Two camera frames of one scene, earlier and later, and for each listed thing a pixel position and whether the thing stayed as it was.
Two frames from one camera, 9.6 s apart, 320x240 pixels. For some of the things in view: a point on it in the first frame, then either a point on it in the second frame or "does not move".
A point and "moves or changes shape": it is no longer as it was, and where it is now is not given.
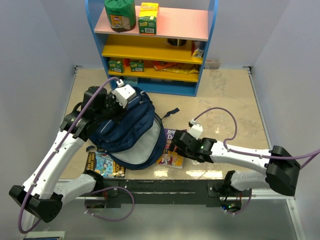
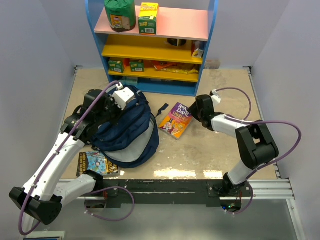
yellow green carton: x=147 y=20 does not move
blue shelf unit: x=170 y=62 does not move
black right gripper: x=172 y=147 -> x=192 y=109
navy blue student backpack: x=134 y=139 moves or changes shape
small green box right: x=137 y=67 does not move
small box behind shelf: x=212 y=64 does not move
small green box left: x=116 y=66 does not move
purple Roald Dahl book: x=168 y=158 -> x=176 y=121
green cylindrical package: x=121 y=14 does not move
